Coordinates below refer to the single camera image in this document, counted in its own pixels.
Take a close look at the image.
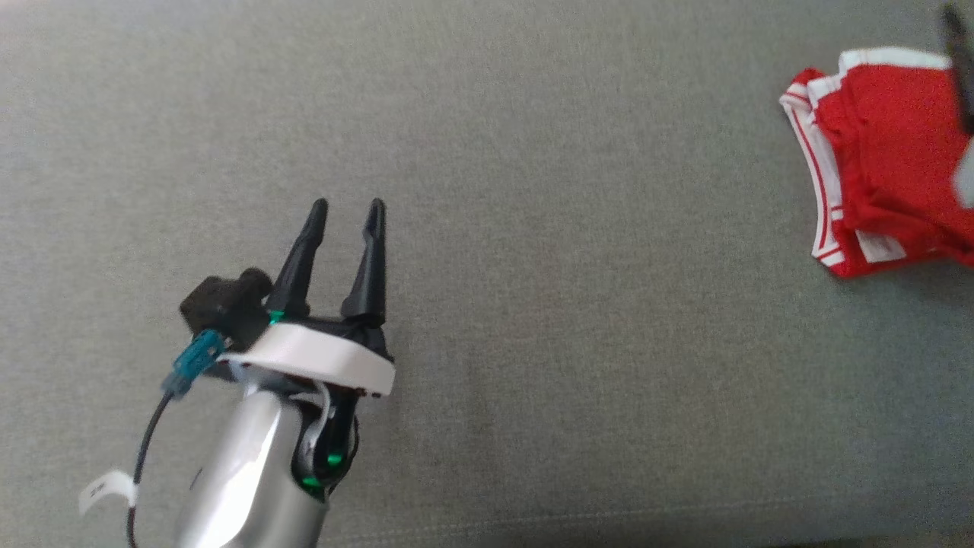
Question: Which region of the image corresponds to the red shirt with white sleeves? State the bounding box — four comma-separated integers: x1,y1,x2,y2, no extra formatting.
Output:
778,47,974,279

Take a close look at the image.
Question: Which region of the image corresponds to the white cable label tag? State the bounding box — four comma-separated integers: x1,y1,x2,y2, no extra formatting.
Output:
78,470,139,517

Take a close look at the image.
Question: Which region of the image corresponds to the black cable with teal connector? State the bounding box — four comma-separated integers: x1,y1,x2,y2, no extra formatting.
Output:
126,329,228,548

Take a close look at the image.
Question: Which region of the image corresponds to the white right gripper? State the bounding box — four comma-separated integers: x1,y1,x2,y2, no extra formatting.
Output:
941,4,974,210

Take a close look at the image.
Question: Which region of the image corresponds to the large grey sofa chaise seat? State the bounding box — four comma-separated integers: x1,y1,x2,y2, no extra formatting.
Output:
0,0,974,548

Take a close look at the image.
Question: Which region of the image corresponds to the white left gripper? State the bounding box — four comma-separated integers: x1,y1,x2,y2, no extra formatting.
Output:
217,198,396,398

